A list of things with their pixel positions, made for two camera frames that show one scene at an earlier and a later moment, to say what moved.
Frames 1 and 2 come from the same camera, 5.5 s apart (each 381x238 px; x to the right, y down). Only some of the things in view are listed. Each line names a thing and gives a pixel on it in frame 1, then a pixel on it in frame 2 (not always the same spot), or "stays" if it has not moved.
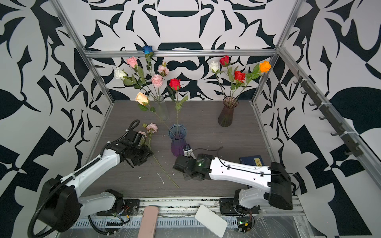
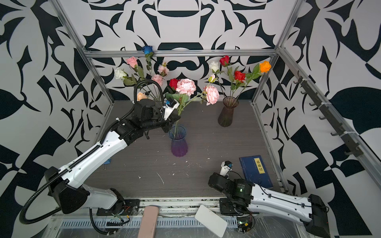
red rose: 224,61 stays
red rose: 239,78 stays
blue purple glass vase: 177,132 stays
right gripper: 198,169 → 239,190
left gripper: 147,153 → 167,122
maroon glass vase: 225,119 stays
